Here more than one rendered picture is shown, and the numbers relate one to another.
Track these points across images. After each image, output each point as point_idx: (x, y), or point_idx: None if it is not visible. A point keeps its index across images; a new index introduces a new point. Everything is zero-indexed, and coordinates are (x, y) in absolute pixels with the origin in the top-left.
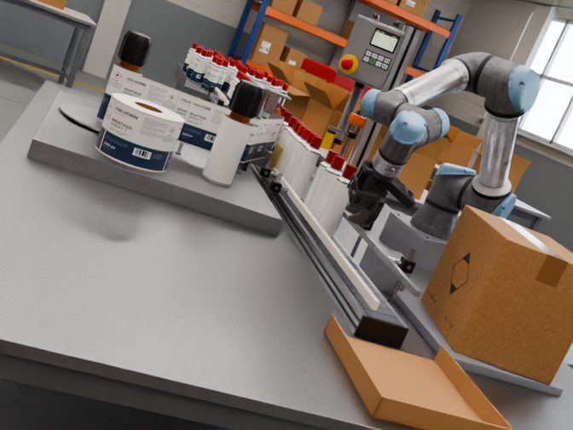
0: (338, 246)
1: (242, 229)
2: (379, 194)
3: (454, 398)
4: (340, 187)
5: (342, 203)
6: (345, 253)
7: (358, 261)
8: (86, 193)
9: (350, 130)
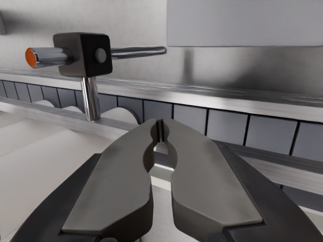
0: (168, 111)
1: (156, 224)
2: None
3: None
4: (21, 224)
5: (69, 170)
6: (217, 115)
7: (119, 7)
8: None
9: None
